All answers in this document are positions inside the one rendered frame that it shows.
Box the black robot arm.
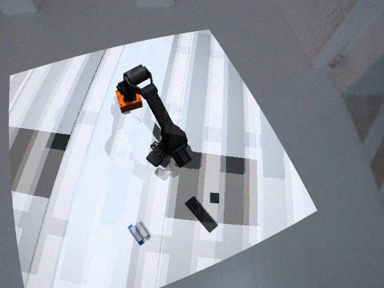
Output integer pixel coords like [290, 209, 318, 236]
[116, 64, 192, 168]

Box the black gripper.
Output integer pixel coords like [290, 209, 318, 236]
[146, 139, 167, 167]

